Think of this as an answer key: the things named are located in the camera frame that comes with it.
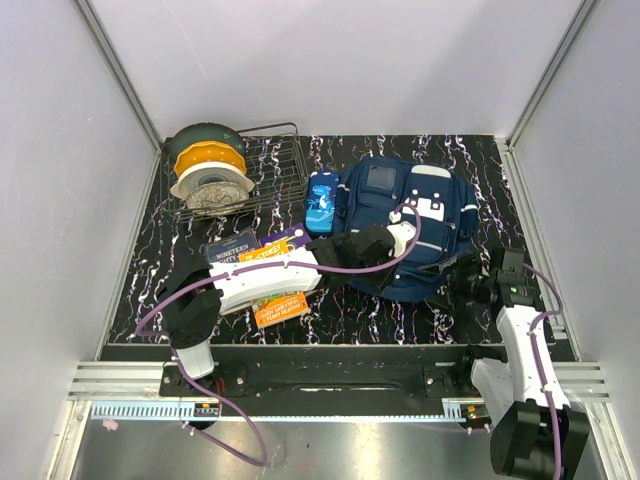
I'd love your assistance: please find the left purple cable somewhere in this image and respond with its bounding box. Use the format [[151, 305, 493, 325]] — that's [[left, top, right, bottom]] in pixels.
[[135, 202, 422, 467]]

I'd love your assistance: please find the orange treehouse paperback book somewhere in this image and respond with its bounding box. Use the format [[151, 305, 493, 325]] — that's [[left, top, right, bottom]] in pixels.
[[239, 239, 309, 329]]

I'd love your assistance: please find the dark green plate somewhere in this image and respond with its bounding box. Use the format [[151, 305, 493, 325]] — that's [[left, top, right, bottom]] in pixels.
[[170, 122, 246, 159]]

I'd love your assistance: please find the grey slotted cable duct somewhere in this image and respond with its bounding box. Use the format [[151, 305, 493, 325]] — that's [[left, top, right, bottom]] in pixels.
[[90, 400, 464, 423]]

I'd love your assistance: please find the grey speckled plate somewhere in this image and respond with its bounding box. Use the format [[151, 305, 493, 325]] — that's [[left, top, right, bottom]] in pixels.
[[186, 182, 249, 216]]

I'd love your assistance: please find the left aluminium corner post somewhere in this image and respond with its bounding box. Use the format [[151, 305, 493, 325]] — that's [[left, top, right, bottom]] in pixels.
[[74, 0, 164, 146]]

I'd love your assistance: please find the aluminium frame rail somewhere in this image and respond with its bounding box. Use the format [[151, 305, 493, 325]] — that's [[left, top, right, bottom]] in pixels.
[[68, 362, 610, 403]]

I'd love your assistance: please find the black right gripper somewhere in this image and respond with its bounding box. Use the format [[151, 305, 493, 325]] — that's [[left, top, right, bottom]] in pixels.
[[419, 250, 495, 316]]

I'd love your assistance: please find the right aluminium corner post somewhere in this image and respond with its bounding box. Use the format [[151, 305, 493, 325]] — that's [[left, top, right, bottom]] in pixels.
[[507, 0, 601, 149]]

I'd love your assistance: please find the orange plate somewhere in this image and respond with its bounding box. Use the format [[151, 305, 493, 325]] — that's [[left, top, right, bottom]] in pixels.
[[174, 141, 247, 177]]

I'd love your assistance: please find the blue pencil case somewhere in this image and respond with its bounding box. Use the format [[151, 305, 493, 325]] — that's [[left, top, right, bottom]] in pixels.
[[304, 170, 340, 236]]

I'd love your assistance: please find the white plate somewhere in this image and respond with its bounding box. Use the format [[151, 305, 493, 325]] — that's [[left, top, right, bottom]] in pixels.
[[170, 161, 255, 200]]

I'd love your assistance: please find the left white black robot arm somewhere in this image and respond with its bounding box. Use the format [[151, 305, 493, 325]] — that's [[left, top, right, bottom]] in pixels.
[[159, 220, 420, 396]]

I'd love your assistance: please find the black wire dish rack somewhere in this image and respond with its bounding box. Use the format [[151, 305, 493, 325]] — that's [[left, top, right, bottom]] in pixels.
[[158, 122, 308, 221]]

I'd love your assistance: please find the navy blue student backpack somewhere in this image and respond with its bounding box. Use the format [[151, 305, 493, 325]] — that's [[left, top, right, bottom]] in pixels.
[[329, 156, 480, 304]]

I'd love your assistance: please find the dark blue 1984 book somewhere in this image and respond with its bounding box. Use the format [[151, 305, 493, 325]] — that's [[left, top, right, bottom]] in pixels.
[[205, 227, 259, 264]]

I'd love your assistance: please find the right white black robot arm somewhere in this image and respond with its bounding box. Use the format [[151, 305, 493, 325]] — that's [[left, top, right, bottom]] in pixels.
[[423, 247, 590, 479]]

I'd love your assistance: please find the aluminium corner post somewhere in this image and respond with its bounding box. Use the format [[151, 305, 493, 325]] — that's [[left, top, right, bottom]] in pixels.
[[74, 0, 164, 146], [507, 0, 601, 149]]

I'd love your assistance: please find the purple treehouse paperback book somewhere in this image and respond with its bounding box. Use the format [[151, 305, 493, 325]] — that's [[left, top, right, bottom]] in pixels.
[[259, 223, 311, 250]]

